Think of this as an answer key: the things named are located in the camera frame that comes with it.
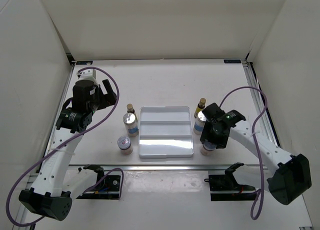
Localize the silver-lid shaker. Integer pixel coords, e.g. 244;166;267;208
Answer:
193;111;207;135
123;112;139;137

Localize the white-lid sauce jar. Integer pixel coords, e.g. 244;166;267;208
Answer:
200;141;217;156
117;136;133;155

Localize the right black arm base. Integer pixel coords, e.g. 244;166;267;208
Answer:
204;162;258;202

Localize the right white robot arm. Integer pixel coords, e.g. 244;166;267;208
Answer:
200;103;312;205

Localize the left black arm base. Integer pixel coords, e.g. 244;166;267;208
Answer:
76;164;125;200

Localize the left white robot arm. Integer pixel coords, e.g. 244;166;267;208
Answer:
18;78;119;221

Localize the right yellow small bottle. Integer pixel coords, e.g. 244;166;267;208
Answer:
194;98;206;117

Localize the yellow small bottle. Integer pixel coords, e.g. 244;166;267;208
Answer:
194;98;206;117
126;103;136;115

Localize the left yellow small bottle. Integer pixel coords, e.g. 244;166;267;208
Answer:
126;103;136;115

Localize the white tiered plastic tray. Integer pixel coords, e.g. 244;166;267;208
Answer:
138;106;194;160

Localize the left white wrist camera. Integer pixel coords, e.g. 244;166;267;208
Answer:
76;68;98;85

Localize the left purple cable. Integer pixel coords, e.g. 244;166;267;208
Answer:
5;66;125;227

